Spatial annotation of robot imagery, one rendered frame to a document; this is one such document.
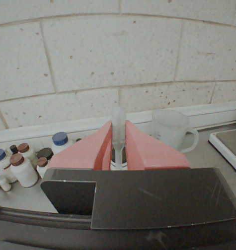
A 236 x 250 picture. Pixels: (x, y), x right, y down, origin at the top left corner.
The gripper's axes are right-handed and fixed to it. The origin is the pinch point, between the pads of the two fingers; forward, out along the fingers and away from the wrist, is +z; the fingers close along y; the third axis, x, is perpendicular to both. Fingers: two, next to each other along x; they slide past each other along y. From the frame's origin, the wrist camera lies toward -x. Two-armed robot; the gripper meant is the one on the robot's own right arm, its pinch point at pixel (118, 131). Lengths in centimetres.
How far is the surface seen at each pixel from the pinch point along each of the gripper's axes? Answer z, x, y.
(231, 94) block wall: 52, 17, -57
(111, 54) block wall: 39.2, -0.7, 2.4
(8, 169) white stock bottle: 14.8, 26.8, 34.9
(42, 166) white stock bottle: 15.4, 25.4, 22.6
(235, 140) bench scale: 29, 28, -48
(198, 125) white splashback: 43, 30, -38
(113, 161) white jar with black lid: 19.1, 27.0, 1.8
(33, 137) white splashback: 27.6, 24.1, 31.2
